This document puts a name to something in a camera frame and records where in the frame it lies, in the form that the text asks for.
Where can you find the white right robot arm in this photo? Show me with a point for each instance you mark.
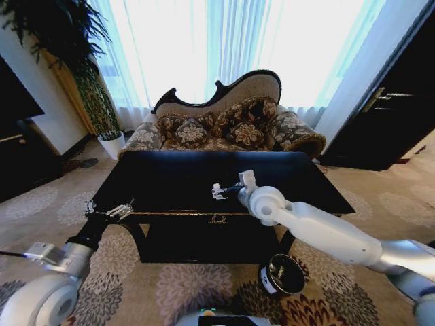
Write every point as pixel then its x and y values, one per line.
pixel 323 231

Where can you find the floral upholstered sofa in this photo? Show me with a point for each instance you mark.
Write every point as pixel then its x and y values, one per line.
pixel 238 102

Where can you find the dark wooden door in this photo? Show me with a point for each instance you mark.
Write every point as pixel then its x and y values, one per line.
pixel 384 112

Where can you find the leaf-patterned drape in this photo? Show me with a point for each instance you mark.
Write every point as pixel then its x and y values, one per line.
pixel 96 102

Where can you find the large dark floral cushion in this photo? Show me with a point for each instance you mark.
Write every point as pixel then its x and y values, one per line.
pixel 244 110

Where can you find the round black trash bin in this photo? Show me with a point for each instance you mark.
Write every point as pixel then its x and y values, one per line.
pixel 285 276

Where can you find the sheer white curtain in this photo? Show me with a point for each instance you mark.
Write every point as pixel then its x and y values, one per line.
pixel 217 44

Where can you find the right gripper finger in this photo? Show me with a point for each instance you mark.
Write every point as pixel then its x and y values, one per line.
pixel 217 186
pixel 219 196

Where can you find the small floral cushion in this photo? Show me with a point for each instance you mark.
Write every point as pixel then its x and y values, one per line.
pixel 245 135
pixel 192 134

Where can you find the black television screen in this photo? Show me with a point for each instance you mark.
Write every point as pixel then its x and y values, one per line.
pixel 13 98

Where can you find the grey slipper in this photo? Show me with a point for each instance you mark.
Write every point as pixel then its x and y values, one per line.
pixel 86 163

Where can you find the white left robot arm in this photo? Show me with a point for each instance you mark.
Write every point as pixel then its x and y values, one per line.
pixel 37 299

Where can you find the white plant pot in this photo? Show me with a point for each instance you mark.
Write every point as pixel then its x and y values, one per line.
pixel 111 144

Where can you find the dark wooden cabinet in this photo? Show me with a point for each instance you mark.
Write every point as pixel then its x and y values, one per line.
pixel 23 163

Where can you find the black wooden coffee table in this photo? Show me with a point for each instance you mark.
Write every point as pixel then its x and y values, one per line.
pixel 204 176

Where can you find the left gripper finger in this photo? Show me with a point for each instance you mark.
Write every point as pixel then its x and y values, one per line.
pixel 90 206
pixel 119 210

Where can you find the tall green potted plant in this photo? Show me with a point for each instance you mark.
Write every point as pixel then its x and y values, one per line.
pixel 68 30

